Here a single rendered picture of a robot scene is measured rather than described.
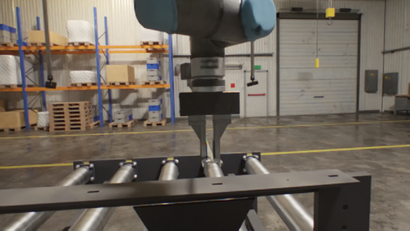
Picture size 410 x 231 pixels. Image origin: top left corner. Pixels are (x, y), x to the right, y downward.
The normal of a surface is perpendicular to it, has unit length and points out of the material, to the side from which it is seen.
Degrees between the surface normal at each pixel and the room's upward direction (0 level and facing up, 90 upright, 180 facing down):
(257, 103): 90
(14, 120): 90
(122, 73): 90
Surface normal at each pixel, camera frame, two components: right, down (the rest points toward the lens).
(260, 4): 0.59, 0.04
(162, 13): 0.43, 0.68
